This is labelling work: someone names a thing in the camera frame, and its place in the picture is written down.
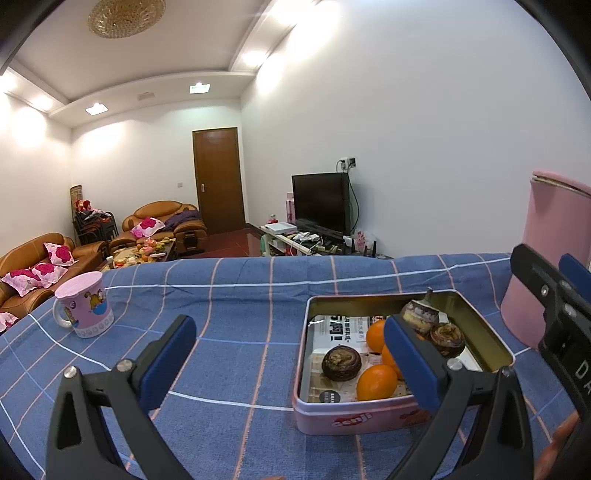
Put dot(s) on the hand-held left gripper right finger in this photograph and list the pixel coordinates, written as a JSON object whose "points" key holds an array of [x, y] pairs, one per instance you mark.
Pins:
{"points": [[411, 364]]}

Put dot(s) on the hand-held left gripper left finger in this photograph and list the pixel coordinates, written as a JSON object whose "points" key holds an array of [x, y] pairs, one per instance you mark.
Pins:
{"points": [[168, 364]]}

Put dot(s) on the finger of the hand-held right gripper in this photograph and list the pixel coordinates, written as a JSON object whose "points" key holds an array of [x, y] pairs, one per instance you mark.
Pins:
{"points": [[535, 277], [575, 272]]}

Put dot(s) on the orange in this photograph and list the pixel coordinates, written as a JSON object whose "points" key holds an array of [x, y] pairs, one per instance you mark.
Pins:
{"points": [[376, 336], [388, 357], [376, 383]]}

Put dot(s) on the brown speckled cut fruit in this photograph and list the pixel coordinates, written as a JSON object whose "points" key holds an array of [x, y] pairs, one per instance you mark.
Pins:
{"points": [[445, 339]]}

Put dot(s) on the large brown fruit with stem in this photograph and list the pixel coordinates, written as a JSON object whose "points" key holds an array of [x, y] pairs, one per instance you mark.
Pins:
{"points": [[418, 316]]}

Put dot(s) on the dark brown wrinkled fruit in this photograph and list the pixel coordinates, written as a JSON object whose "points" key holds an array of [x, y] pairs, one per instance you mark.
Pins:
{"points": [[341, 362]]}

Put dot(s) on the pink metal tin box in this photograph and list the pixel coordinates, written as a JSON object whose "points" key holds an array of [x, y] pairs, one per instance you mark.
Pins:
{"points": [[323, 415]]}

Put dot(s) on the person's right hand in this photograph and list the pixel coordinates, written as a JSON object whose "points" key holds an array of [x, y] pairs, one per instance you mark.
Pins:
{"points": [[556, 457]]}

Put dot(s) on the pink electric kettle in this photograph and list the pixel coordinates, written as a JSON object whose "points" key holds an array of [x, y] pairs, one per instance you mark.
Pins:
{"points": [[549, 217]]}

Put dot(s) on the printed paper leaflet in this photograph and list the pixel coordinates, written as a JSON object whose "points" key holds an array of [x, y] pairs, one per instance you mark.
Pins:
{"points": [[341, 330]]}

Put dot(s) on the blue plaid tablecloth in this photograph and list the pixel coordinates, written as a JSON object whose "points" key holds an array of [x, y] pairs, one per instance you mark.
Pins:
{"points": [[231, 300]]}

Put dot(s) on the pink cartoon mug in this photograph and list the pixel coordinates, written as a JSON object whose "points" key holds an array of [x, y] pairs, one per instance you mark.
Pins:
{"points": [[87, 309]]}

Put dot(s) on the coffee table with food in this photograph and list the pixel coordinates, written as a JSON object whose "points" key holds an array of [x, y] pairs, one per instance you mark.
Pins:
{"points": [[138, 254]]}

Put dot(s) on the black router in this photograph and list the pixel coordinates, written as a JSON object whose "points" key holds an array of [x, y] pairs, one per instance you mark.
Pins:
{"points": [[371, 249]]}

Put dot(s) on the pink printed bag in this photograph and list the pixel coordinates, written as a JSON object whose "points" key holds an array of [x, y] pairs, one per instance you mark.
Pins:
{"points": [[361, 241]]}

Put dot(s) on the pink floral pillow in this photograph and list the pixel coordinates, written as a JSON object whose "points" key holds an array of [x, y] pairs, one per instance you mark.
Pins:
{"points": [[147, 227], [46, 272], [59, 254], [7, 321], [23, 281]]}

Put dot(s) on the purple blanket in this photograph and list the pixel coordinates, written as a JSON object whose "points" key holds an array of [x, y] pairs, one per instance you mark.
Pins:
{"points": [[182, 219]]}

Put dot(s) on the brown leather armchair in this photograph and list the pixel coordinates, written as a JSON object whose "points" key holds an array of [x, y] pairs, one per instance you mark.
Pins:
{"points": [[152, 210]]}

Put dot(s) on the black rack with clothes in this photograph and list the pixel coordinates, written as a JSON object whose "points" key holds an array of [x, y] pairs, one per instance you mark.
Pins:
{"points": [[94, 226]]}

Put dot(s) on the white television stand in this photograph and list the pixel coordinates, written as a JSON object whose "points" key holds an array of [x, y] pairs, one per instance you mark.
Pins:
{"points": [[286, 242]]}

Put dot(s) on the white set-top box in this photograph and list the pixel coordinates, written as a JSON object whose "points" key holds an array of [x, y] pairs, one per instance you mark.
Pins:
{"points": [[281, 227]]}

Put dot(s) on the black television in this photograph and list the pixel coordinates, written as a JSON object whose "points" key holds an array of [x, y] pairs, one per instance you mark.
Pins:
{"points": [[321, 203]]}

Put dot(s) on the brown leather sofa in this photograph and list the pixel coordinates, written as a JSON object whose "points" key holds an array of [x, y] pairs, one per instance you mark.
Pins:
{"points": [[18, 256]]}

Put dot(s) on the brown wooden door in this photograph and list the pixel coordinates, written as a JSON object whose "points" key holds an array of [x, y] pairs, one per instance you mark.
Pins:
{"points": [[218, 180]]}

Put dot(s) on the leaning decorative board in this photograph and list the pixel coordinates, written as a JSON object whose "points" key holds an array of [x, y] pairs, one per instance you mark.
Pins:
{"points": [[76, 196]]}

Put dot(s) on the tall pink box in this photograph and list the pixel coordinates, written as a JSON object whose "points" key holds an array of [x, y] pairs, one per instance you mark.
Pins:
{"points": [[290, 207]]}

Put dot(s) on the square recessed ceiling light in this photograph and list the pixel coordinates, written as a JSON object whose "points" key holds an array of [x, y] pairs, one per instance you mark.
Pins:
{"points": [[199, 87], [97, 108]]}

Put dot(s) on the round crystal ceiling lamp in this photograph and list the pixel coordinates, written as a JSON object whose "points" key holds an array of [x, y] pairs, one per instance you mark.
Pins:
{"points": [[127, 16]]}

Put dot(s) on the wall power socket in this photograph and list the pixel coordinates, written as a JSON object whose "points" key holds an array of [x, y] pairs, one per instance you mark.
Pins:
{"points": [[347, 163]]}

